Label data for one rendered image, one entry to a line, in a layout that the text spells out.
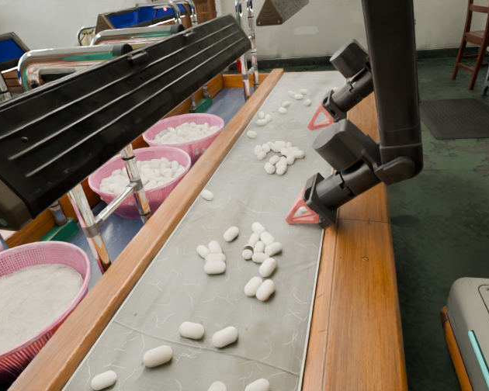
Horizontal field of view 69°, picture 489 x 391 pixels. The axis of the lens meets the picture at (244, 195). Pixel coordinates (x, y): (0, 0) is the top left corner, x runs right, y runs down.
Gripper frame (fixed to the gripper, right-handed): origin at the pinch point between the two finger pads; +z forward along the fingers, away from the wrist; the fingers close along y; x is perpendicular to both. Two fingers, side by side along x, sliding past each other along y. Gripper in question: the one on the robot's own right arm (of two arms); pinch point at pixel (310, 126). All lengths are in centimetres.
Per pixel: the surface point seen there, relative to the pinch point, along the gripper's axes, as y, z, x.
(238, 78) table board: -89, 43, -23
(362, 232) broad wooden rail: 37.2, -6.9, 12.2
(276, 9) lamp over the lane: -21.3, -8.3, -27.7
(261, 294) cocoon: 54, 4, 3
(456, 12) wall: -446, -70, 108
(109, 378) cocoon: 71, 16, -8
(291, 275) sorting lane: 47.3, 3.0, 6.6
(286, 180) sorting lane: 16.1, 7.9, 2.8
